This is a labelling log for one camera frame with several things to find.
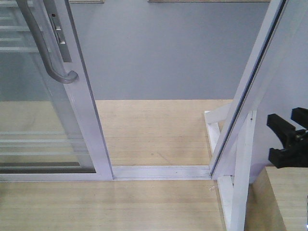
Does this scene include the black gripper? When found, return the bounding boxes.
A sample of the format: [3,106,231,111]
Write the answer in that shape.
[267,107,308,168]

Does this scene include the grey metal door handle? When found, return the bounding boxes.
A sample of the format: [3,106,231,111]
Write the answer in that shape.
[16,0,78,84]

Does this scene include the white framed sliding glass door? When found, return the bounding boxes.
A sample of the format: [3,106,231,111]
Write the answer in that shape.
[0,0,113,182]

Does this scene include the metal door floor track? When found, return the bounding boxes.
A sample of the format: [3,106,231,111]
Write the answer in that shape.
[113,166,211,180]

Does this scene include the metal door lock plate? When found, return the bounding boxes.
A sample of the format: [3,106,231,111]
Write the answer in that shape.
[49,13,72,63]

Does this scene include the light wooden box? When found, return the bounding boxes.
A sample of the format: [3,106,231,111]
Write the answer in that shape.
[244,167,308,231]

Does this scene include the white diagonal support brace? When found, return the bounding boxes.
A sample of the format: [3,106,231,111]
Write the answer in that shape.
[204,103,257,231]

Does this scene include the light wooden platform board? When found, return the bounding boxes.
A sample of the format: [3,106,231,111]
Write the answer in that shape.
[0,99,230,231]

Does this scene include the white door frame post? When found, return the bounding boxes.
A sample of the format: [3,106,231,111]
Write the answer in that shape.
[209,0,308,180]

